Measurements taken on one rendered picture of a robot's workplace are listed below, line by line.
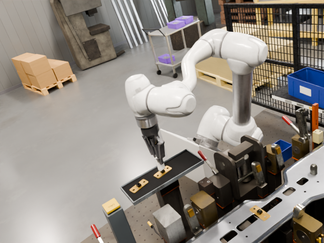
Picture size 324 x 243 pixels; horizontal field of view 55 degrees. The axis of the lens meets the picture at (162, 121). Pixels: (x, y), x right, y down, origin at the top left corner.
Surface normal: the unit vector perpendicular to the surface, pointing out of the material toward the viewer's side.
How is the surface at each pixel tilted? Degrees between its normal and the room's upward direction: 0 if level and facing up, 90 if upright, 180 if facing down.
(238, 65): 109
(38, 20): 90
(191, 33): 90
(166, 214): 0
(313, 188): 0
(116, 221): 90
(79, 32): 90
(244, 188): 0
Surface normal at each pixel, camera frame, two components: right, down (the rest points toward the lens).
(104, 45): 0.43, 0.34
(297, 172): -0.23, -0.85
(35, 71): 0.64, 0.22
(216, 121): -0.38, -0.25
